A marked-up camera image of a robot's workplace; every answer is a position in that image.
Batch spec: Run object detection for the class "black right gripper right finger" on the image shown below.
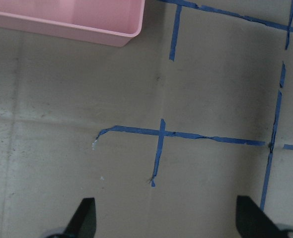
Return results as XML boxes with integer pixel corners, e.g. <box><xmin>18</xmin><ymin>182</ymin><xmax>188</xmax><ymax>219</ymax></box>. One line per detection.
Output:
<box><xmin>235</xmin><ymin>195</ymin><xmax>283</xmax><ymax>238</ymax></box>

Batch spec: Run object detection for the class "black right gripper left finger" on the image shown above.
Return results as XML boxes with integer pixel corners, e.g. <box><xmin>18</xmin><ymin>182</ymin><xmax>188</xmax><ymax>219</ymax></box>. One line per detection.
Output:
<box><xmin>63</xmin><ymin>198</ymin><xmax>96</xmax><ymax>238</ymax></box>

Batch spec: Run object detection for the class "pink plastic box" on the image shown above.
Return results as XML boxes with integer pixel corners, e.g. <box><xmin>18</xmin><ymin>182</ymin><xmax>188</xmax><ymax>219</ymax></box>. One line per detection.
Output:
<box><xmin>0</xmin><ymin>0</ymin><xmax>145</xmax><ymax>47</ymax></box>

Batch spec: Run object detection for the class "brown paper table cover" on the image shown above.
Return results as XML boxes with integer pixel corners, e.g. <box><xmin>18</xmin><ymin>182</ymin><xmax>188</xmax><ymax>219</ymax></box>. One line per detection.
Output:
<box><xmin>0</xmin><ymin>0</ymin><xmax>293</xmax><ymax>238</ymax></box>

